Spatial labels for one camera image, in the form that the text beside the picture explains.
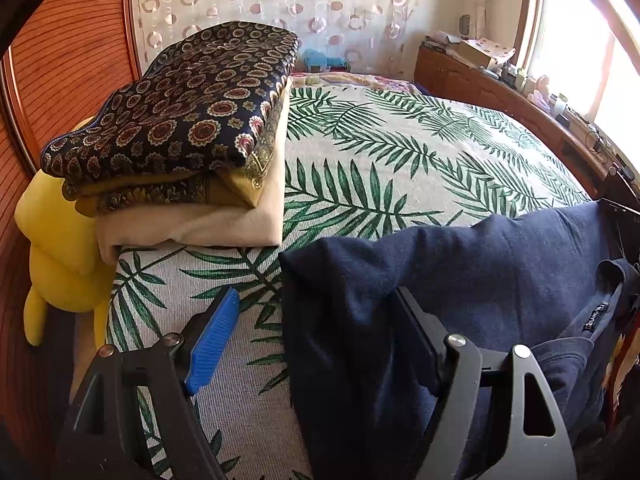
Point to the wooden slatted wardrobe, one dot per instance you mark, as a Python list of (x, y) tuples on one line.
[(65, 50)]

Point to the yellow plush toy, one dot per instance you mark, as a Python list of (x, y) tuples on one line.
[(55, 240)]

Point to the blue box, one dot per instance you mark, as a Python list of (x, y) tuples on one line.
[(322, 60)]

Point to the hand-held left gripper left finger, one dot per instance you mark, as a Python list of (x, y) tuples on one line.
[(215, 340)]

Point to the cream folded cloth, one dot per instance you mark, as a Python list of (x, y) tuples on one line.
[(225, 230)]

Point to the open cardboard box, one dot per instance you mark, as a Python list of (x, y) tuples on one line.
[(482, 55)]

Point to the long wooden cabinet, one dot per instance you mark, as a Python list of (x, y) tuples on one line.
[(465, 80)]

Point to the sheer circle-patterned curtain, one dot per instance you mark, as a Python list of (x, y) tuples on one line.
[(325, 10)]

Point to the black chair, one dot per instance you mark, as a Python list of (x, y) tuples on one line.
[(622, 230)]

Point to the navy printed t-shirt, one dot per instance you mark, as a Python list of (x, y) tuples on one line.
[(360, 360)]

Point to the wood-framed window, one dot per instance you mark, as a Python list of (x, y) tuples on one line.
[(575, 35)]

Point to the dark medallion-patterned folded cloth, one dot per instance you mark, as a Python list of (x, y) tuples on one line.
[(190, 100)]

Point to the mustard patterned folded cloth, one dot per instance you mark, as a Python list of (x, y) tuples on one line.
[(235, 190)]

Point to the pink floral blanket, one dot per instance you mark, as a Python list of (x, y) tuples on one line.
[(360, 80)]

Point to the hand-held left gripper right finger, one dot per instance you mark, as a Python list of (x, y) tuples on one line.
[(422, 330)]

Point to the green leaf-print bed cover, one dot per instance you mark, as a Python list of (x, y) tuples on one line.
[(400, 150)]

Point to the small pink toy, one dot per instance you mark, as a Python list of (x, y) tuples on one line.
[(542, 91)]

